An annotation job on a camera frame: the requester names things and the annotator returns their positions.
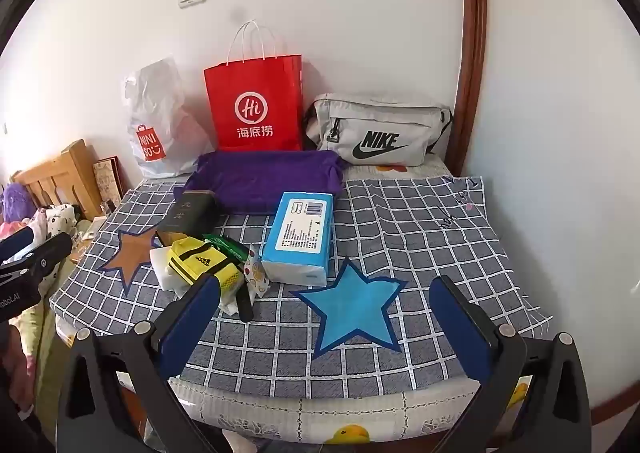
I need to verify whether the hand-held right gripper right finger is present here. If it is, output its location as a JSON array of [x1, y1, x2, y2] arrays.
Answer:
[[429, 275, 593, 453]]

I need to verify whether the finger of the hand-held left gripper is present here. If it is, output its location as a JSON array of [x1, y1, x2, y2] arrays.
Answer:
[[0, 232, 74, 285], [0, 226, 37, 264]]

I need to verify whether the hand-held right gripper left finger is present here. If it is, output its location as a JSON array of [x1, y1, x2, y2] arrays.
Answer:
[[54, 274, 231, 453]]

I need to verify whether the yellow small bag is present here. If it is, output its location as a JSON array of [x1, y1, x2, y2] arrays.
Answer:
[[166, 235, 256, 323]]

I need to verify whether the dark green tin box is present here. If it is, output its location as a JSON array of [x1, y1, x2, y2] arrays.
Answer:
[[156, 190, 224, 246]]

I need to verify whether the blue tissue pack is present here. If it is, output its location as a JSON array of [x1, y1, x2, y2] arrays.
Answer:
[[261, 191, 335, 289]]

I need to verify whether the white spotted cloth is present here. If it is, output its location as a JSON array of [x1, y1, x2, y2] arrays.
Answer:
[[29, 203, 79, 240]]

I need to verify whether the purple plush toy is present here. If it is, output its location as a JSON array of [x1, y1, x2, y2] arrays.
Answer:
[[0, 183, 29, 224]]

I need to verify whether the light green bedding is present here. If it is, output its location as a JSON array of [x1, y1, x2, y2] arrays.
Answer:
[[12, 300, 68, 453]]

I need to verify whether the smiley print packet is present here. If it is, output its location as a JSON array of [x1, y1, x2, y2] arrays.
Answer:
[[243, 248, 271, 296]]

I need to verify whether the wooden bedside table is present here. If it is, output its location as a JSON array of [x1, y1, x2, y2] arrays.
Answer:
[[11, 139, 125, 254]]

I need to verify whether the dark green packet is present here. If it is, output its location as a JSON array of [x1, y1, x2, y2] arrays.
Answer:
[[202, 233, 251, 264]]

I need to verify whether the brown book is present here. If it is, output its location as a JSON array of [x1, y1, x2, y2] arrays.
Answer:
[[93, 157, 125, 210]]

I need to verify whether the grey checkered bedsheet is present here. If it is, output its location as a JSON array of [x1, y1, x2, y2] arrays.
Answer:
[[48, 160, 553, 401]]

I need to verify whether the purple towel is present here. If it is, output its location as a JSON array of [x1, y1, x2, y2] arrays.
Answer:
[[174, 149, 348, 216]]

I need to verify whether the white plastic shopping bag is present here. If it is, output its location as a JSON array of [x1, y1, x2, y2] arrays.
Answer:
[[122, 57, 217, 178]]

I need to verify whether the grey waist bag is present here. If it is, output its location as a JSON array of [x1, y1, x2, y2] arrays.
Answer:
[[303, 93, 454, 167]]

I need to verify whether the red paper bag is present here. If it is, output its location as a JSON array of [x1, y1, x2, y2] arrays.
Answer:
[[203, 20, 304, 152]]

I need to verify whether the wooden door frame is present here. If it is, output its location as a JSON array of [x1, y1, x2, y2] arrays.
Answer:
[[452, 0, 489, 174]]

